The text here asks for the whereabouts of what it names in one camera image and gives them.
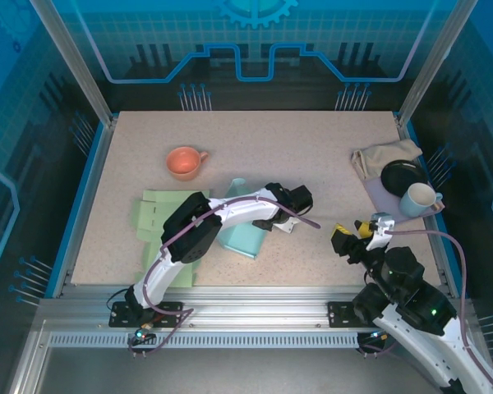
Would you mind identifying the light blue paper box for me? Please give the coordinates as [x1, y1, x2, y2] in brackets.
[217, 177, 269, 261]

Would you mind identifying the purple mat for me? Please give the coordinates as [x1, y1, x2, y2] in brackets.
[363, 175, 445, 226]

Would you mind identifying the light blue mug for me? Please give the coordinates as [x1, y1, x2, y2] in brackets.
[399, 182, 445, 218]

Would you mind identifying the black plate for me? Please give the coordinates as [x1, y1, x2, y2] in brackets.
[380, 159, 431, 197]

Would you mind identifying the beige cloth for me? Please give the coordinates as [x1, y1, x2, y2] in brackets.
[351, 138, 423, 180]

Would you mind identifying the orange mug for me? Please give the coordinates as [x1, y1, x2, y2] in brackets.
[165, 146, 210, 181]

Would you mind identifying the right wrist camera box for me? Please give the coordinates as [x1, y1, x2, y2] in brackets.
[367, 212, 396, 250]

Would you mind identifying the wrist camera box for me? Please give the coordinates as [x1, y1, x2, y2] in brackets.
[367, 212, 396, 250]
[270, 215, 300, 236]

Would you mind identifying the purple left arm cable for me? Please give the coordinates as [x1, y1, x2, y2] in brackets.
[127, 195, 322, 358]

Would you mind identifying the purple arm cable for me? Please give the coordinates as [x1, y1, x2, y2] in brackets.
[127, 195, 322, 358]
[359, 229, 493, 389]

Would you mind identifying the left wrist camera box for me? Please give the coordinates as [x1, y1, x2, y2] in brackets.
[270, 215, 300, 236]

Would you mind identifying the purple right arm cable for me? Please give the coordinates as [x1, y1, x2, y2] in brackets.
[359, 229, 493, 389]

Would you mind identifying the aluminium side rail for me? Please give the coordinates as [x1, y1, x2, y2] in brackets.
[396, 117, 457, 297]
[51, 117, 118, 299]

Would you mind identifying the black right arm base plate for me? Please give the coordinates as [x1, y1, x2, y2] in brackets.
[327, 300, 408, 328]

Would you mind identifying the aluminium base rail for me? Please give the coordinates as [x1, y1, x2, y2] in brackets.
[36, 285, 477, 329]

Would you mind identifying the slotted cable duct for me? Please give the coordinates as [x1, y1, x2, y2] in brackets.
[48, 332, 362, 350]

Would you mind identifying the aluminium frame post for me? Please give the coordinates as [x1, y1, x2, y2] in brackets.
[396, 0, 480, 128]
[27, 0, 118, 127]

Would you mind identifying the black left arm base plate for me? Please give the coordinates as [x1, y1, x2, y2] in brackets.
[108, 300, 187, 328]

